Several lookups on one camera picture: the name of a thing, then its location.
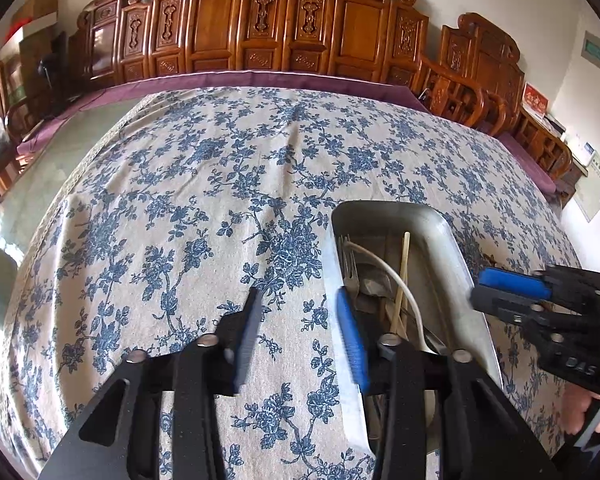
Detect carved wooden armchair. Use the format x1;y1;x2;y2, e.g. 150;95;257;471
70;0;153;92
420;12;526;137

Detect large silver spoon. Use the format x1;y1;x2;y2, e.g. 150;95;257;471
357;260;398;311

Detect wall calendar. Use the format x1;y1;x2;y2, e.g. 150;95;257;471
575;150;600;223

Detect grey utensil box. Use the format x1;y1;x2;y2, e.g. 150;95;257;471
325;200;505;480

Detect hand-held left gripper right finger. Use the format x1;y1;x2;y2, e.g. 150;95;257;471
336;287;565;480

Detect small cardboard box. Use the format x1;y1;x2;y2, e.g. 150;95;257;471
10;0;61;28

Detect person's right hand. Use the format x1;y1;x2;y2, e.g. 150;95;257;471
561;384;600;436

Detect wooden chopstick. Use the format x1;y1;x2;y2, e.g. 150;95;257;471
389;231;412;337

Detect white and red box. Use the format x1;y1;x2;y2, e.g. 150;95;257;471
2;17;31;41

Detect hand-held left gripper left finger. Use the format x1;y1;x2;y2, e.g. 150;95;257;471
39;287;264;480

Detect carved wooden bench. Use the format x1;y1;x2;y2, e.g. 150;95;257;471
150;0;431;88

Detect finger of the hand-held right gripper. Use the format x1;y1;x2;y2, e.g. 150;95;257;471
479;265;600;312
470;284;582;362

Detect blue floral tablecloth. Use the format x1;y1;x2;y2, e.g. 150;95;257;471
0;87;583;480

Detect silver fork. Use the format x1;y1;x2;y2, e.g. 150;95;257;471
336;242;361;293

